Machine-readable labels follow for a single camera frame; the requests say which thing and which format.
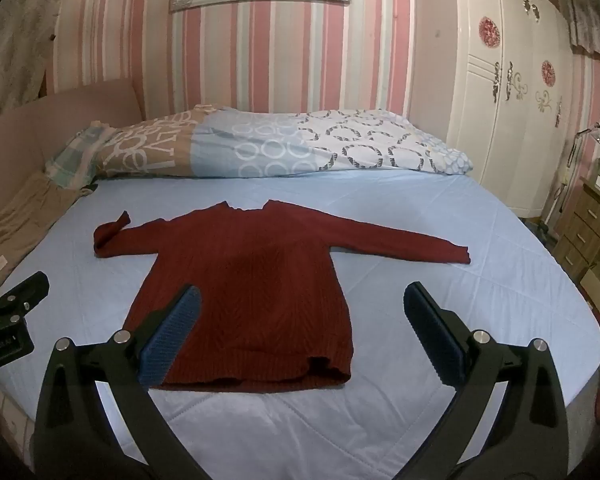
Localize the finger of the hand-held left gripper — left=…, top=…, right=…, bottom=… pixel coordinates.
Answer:
left=0, top=271, right=50, bottom=322

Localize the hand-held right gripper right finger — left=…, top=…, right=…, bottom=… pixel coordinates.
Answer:
left=403, top=281, right=571, bottom=480

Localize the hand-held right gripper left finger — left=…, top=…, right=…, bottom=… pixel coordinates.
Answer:
left=32, top=285, right=216, bottom=480

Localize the dark red knit sweater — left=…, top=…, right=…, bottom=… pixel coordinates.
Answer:
left=93, top=200, right=472, bottom=393

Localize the bed with light blue sheet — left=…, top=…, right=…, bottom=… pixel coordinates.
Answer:
left=0, top=167, right=600, bottom=480

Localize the tan cloth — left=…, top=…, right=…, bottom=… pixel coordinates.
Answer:
left=0, top=172, right=98, bottom=291

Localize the teal checked pillow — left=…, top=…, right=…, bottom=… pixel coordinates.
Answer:
left=44, top=121, right=118, bottom=192

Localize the pink padded headboard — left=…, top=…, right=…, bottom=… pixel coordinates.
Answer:
left=0, top=77, right=146, bottom=233

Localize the wooden drawer cabinet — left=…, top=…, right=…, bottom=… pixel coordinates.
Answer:
left=555, top=177, right=600, bottom=286

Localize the desk lamp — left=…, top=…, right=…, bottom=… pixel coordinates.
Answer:
left=545, top=122, right=600, bottom=226

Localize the grey patterned curtain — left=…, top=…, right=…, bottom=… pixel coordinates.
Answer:
left=0, top=0, right=76, bottom=121

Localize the white ornate wardrobe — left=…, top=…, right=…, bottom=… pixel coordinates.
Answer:
left=445, top=0, right=576, bottom=218

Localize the checked curtain valance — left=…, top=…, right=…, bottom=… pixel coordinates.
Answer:
left=545, top=0, right=600, bottom=68

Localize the folded ring-patterned duvet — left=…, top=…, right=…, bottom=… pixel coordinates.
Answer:
left=92, top=104, right=474, bottom=180

